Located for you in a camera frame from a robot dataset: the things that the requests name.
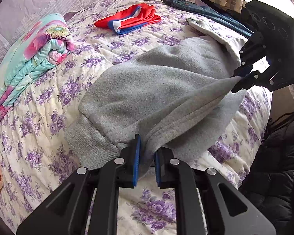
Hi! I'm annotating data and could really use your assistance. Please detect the purple floral bedspread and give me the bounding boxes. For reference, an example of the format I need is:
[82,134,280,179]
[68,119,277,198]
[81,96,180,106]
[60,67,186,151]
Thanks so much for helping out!
[0,0,273,235]

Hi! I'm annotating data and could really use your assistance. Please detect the white lace cover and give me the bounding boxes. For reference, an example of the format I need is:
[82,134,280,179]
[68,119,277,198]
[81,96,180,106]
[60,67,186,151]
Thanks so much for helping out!
[0,0,171,75]

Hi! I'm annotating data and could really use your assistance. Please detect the folded turquoise floral quilt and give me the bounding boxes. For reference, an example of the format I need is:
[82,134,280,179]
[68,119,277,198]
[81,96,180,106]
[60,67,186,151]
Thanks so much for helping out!
[0,13,75,118]

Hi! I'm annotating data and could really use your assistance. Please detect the red and blue shorts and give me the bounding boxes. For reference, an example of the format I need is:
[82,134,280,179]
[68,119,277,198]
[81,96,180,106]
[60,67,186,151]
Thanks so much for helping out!
[94,3,162,35]

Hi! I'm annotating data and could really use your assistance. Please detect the black jacket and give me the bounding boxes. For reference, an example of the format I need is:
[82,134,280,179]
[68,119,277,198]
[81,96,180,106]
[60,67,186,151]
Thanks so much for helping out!
[240,113,294,235]

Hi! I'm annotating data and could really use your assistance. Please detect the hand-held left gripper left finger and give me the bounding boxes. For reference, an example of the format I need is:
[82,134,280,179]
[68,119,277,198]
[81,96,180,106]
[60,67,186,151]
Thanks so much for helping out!
[16,134,141,235]

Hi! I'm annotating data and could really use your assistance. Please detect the blue jeans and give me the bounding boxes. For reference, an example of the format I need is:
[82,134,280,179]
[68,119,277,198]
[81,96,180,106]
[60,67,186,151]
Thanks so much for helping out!
[163,0,255,40]

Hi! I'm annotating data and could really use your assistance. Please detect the grey sweatshirt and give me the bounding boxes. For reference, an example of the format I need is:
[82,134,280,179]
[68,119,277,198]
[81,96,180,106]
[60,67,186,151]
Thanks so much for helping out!
[64,18,248,177]

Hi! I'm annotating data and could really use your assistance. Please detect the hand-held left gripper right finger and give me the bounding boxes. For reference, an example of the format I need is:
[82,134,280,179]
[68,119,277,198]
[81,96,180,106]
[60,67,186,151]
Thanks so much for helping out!
[155,147,277,235]

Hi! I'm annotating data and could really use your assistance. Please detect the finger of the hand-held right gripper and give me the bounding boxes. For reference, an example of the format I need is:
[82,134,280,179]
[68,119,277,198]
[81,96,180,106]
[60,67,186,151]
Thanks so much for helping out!
[231,62,278,94]
[233,32,270,79]

